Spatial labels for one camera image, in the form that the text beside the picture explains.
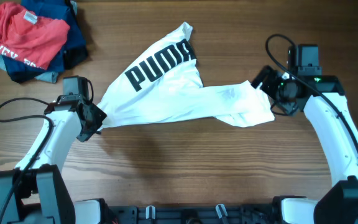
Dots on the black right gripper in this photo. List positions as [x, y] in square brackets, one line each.
[288, 109]

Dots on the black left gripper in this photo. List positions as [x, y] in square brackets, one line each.
[99, 115]

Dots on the white Puma t-shirt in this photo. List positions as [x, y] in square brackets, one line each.
[163, 85]

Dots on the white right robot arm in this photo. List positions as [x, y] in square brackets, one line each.
[322, 100]

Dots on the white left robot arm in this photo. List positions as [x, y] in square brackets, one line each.
[34, 191]

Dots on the navy blue folded garment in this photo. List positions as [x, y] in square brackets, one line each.
[72, 53]

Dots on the red folded t-shirt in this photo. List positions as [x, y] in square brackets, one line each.
[28, 38]

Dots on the grey folded garment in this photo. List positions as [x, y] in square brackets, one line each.
[50, 77]

